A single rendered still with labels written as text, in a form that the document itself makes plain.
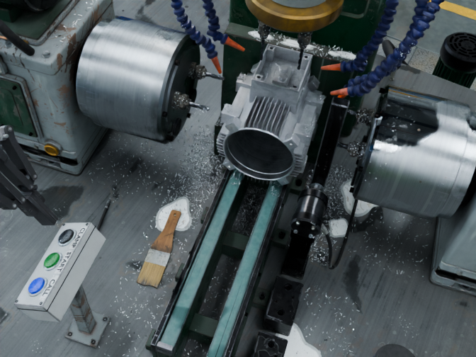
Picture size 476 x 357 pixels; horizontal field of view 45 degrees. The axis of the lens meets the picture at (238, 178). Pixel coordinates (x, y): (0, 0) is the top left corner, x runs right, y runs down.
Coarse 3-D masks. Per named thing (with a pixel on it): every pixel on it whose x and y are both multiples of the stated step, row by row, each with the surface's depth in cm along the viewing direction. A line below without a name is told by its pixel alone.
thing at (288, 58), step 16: (272, 48) 122; (272, 64) 122; (288, 64) 123; (304, 64) 121; (256, 80) 115; (272, 80) 118; (288, 80) 118; (304, 80) 117; (272, 96) 117; (288, 96) 115
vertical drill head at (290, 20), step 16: (256, 0) 100; (272, 0) 99; (288, 0) 98; (304, 0) 97; (320, 0) 99; (336, 0) 101; (256, 16) 101; (272, 16) 98; (288, 16) 98; (304, 16) 98; (320, 16) 98; (336, 16) 102; (288, 32) 101; (304, 32) 101; (304, 48) 106
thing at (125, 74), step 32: (96, 32) 120; (128, 32) 119; (160, 32) 120; (96, 64) 117; (128, 64) 116; (160, 64) 115; (192, 64) 127; (96, 96) 119; (128, 96) 117; (160, 96) 115; (192, 96) 133; (128, 128) 123; (160, 128) 120
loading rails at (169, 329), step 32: (224, 192) 126; (288, 192) 137; (224, 224) 121; (256, 224) 121; (192, 256) 114; (256, 256) 116; (192, 288) 111; (256, 288) 123; (192, 320) 115; (224, 320) 107; (160, 352) 104; (224, 352) 104
